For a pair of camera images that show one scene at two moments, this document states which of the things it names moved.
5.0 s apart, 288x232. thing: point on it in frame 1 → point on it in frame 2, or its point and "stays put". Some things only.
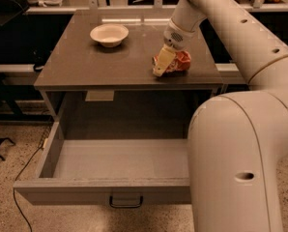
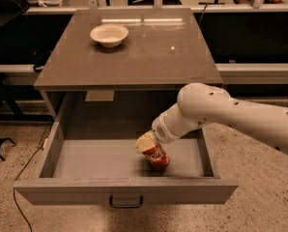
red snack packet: (181, 62) → (158, 158)
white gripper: (175, 38) → (158, 131)
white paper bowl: (109, 35) stays put
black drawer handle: (126, 206) stays put
